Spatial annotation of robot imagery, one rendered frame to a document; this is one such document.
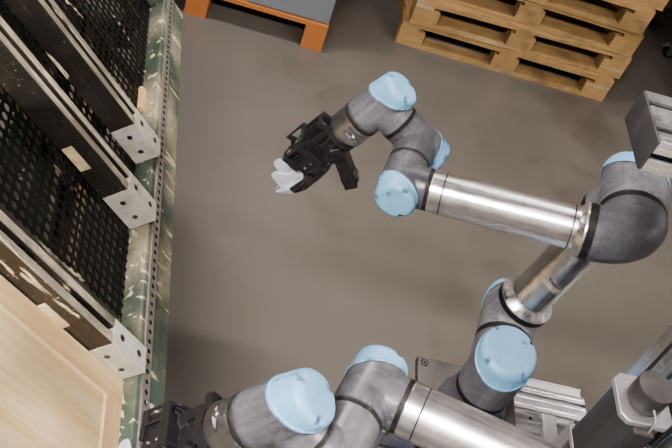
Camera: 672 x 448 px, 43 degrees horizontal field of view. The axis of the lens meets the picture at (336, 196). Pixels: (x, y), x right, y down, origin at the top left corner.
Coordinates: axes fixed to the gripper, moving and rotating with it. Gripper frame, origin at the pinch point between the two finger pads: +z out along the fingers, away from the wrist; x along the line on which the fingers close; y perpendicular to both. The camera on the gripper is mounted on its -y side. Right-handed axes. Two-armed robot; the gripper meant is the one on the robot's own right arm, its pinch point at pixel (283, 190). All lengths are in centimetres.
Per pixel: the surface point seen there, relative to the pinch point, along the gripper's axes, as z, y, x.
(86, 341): 39.7, 13.4, 25.5
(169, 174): 54, 1, -44
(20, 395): 33, 24, 46
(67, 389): 39, 14, 37
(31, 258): 25.5, 33.6, 25.5
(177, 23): 60, 12, -112
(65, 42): 31, 45, -37
